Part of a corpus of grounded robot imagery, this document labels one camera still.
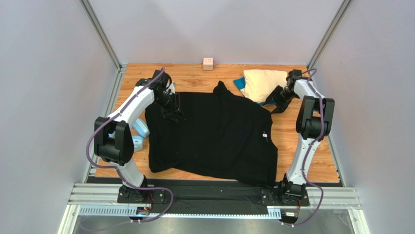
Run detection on light blue headphones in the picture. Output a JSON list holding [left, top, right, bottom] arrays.
[[108, 117, 151, 153]]

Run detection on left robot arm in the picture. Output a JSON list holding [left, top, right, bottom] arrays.
[[87, 68, 184, 191]]

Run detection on black t shirt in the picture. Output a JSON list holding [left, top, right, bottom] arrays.
[[145, 82, 278, 187]]

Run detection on aluminium frame rail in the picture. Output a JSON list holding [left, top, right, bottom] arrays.
[[58, 178, 369, 234]]

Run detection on small beige cube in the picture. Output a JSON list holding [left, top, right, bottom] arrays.
[[202, 57, 215, 71]]

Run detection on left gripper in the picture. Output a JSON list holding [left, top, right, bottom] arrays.
[[155, 92, 186, 122]]

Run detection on blue folded t shirt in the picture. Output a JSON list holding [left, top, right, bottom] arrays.
[[233, 77, 276, 106]]

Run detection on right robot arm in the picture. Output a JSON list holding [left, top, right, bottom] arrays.
[[265, 70, 335, 199]]

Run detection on cream folded t shirt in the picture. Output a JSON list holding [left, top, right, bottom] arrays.
[[242, 69, 287, 103]]

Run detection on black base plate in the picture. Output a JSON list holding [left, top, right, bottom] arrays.
[[85, 176, 343, 215]]

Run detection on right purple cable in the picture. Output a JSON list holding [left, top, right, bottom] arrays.
[[280, 68, 325, 227]]

